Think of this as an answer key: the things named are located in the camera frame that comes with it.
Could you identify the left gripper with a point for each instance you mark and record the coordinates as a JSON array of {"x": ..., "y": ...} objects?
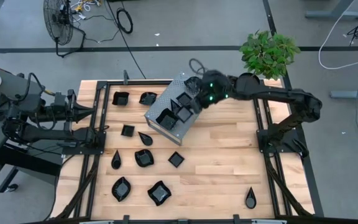
[{"x": 70, "y": 112}]

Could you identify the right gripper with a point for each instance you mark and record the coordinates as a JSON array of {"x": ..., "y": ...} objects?
[{"x": 208, "y": 91}]

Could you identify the black small square plate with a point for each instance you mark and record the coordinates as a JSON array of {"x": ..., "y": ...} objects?
[
  {"x": 176, "y": 159},
  {"x": 183, "y": 115},
  {"x": 127, "y": 130},
  {"x": 184, "y": 99}
]

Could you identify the black teardrop plate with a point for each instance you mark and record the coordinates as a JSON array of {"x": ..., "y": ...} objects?
[
  {"x": 116, "y": 161},
  {"x": 146, "y": 139},
  {"x": 174, "y": 106},
  {"x": 250, "y": 199}
]

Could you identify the black wavy square plate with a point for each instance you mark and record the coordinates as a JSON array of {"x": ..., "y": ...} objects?
[
  {"x": 159, "y": 193},
  {"x": 120, "y": 98},
  {"x": 166, "y": 119}
]

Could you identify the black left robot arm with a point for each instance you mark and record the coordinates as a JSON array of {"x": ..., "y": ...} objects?
[{"x": 42, "y": 133}]

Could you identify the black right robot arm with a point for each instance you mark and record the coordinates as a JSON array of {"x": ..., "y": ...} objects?
[{"x": 275, "y": 93}]

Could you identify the grey perforated metal stand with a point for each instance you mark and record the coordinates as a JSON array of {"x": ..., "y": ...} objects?
[{"x": 160, "y": 102}]

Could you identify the green potted plant black pot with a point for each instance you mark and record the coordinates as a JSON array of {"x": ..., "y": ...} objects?
[{"x": 269, "y": 53}]

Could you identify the black floor fan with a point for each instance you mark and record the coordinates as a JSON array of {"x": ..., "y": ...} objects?
[{"x": 57, "y": 25}]

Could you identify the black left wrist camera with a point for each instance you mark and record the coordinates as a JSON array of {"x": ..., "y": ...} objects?
[{"x": 60, "y": 99}]

